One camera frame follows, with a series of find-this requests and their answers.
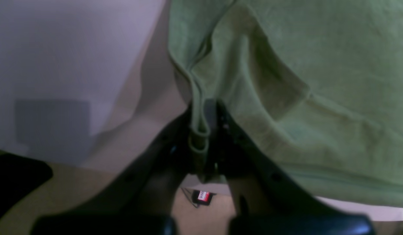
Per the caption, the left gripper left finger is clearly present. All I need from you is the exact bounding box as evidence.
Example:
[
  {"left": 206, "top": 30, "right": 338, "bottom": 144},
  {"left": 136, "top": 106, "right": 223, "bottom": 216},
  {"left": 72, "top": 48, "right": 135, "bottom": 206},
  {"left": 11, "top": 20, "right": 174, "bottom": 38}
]
[{"left": 31, "top": 105, "right": 202, "bottom": 235}]

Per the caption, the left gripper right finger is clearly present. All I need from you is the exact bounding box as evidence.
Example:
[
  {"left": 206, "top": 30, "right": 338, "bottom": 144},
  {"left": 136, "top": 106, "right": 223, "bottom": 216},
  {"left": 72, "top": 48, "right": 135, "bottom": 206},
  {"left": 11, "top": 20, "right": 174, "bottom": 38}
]
[{"left": 205, "top": 100, "right": 375, "bottom": 235}]

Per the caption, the small red black device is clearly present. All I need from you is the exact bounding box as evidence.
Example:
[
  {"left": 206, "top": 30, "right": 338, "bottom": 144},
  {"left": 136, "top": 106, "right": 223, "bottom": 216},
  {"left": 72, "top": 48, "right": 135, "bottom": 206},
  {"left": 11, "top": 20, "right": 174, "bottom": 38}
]
[{"left": 191, "top": 190, "right": 216, "bottom": 207}]

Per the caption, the green t-shirt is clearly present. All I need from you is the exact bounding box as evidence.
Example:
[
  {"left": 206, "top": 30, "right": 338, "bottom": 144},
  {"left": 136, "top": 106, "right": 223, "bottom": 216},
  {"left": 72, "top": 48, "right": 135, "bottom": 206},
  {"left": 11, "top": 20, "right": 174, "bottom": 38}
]
[{"left": 168, "top": 0, "right": 403, "bottom": 207}]

